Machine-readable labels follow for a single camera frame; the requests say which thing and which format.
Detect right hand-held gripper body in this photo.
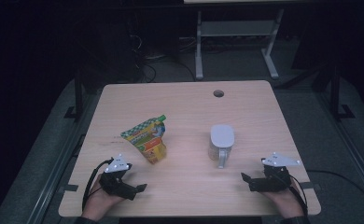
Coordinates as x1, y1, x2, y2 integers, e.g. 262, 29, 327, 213
248, 151, 301, 193

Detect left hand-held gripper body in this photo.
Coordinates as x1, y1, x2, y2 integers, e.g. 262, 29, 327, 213
99, 153, 138, 201

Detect yellow spout pouch green cap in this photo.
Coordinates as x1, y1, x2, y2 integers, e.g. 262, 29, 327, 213
119, 114, 168, 165

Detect clear jar with white lid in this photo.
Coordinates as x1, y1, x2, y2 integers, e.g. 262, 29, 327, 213
207, 124, 236, 170

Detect person's right hand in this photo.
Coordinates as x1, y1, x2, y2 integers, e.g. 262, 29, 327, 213
262, 182, 305, 218

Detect person's left hand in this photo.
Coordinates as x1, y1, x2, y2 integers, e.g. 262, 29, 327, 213
81, 175, 125, 222

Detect black tape strip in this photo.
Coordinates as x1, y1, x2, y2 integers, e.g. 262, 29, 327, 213
58, 184, 79, 193
301, 182, 322, 190

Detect black metal stand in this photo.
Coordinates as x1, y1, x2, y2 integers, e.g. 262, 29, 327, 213
63, 77, 85, 121
321, 62, 357, 121

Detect right hand-held gripper black cable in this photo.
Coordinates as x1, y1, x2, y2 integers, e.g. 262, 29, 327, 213
289, 173, 309, 217

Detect grey metal floor rail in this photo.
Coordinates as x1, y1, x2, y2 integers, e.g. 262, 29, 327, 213
314, 92, 364, 202
25, 92, 92, 224

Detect black floor cable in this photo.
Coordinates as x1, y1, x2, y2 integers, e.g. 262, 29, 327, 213
305, 169, 364, 209

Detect tangle of floor cables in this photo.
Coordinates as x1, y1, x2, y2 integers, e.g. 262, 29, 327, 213
128, 33, 197, 84

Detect white metal desk frame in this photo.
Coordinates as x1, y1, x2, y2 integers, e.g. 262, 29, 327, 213
183, 0, 315, 80

